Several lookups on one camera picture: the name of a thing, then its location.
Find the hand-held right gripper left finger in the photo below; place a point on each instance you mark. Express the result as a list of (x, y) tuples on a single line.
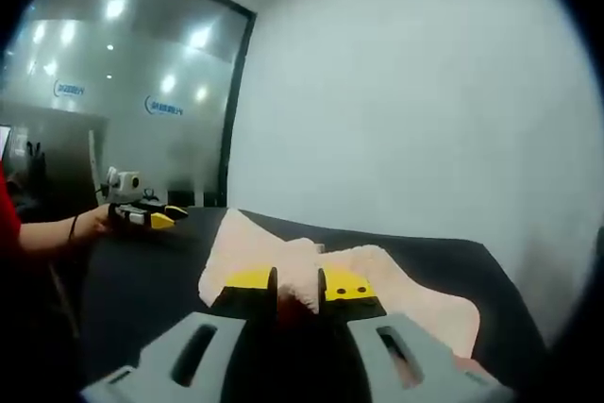
[(156, 356)]

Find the person's left hand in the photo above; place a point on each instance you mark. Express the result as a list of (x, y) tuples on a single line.
[(96, 221)]

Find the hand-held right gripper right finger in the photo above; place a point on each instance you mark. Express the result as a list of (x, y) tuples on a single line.
[(424, 351)]

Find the person's red shirt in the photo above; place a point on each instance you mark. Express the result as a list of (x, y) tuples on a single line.
[(7, 214)]

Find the pink towel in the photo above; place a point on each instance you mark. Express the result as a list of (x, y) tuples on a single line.
[(245, 252)]

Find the computer monitor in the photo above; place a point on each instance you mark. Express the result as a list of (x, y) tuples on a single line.
[(4, 141)]

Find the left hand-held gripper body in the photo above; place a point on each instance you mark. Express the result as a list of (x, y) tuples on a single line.
[(123, 185)]

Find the frosted glass partition black frame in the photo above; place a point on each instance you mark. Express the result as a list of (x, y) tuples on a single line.
[(189, 91)]

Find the black table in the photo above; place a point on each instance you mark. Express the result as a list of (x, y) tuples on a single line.
[(141, 280)]

